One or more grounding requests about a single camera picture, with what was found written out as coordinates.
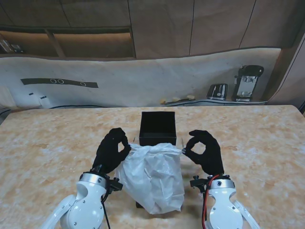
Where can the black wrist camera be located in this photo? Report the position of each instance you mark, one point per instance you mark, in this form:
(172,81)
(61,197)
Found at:
(197,183)
(116,184)

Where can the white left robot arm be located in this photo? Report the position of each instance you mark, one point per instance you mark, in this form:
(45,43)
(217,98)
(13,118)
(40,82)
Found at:
(83,205)

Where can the black silver coffee machine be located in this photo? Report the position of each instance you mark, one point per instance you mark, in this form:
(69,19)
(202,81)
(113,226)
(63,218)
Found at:
(247,83)

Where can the yellow lemon piece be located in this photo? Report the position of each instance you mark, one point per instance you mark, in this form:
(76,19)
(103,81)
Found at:
(190,96)

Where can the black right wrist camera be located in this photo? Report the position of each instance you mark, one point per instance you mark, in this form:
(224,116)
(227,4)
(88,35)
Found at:
(197,183)

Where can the grey kitchen counter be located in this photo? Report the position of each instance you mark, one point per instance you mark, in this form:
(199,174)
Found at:
(214,102)

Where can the black gift box lid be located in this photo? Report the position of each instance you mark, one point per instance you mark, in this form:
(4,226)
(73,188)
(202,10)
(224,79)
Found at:
(138,204)

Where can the dark wall strip with rings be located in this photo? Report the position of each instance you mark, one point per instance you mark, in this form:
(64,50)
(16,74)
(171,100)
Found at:
(35,81)

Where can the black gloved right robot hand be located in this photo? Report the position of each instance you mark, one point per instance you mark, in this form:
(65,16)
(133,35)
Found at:
(212,157)

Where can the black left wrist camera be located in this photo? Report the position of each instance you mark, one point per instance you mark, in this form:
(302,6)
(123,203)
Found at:
(116,184)

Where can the small black shelf item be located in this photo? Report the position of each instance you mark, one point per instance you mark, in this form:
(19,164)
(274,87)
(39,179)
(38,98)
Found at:
(17,48)

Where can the open black gift box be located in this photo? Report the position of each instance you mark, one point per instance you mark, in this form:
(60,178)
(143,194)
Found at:
(157,138)

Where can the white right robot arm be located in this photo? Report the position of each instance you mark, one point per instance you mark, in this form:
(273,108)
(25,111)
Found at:
(224,205)

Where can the dark cutting board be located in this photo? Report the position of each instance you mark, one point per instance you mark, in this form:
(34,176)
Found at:
(182,100)

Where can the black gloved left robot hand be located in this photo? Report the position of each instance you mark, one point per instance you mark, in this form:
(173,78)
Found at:
(107,155)

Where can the white printed plastic bag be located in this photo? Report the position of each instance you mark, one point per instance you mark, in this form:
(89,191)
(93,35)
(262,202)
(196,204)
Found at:
(152,179)

